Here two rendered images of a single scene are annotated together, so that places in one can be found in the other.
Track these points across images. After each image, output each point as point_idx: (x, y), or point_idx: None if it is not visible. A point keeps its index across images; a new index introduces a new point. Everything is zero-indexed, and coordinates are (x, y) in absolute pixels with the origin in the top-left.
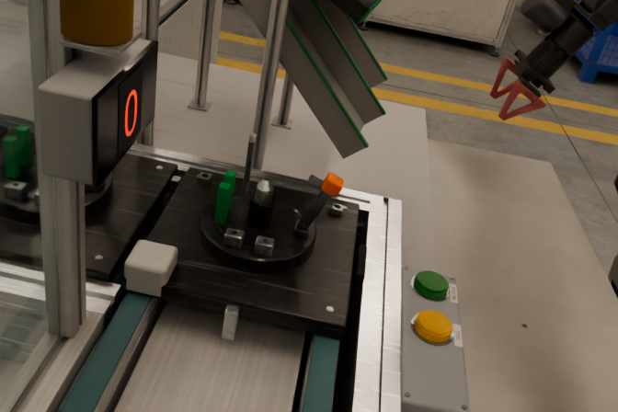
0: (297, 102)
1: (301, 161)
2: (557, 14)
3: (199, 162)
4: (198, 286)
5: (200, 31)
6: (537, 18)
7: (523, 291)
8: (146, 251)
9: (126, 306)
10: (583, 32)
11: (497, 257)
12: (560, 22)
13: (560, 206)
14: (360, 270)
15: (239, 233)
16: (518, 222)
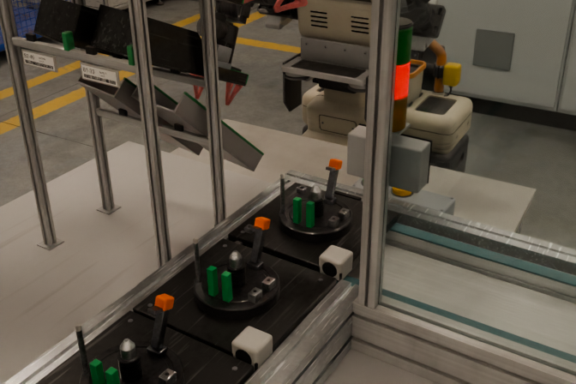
0: (79, 194)
1: (170, 213)
2: (224, 27)
3: (216, 232)
4: (356, 249)
5: (38, 181)
6: (217, 35)
7: (341, 173)
8: (333, 255)
9: (352, 285)
10: (237, 30)
11: (309, 171)
12: (226, 31)
13: (273, 133)
14: (357, 197)
15: (334, 217)
16: (280, 153)
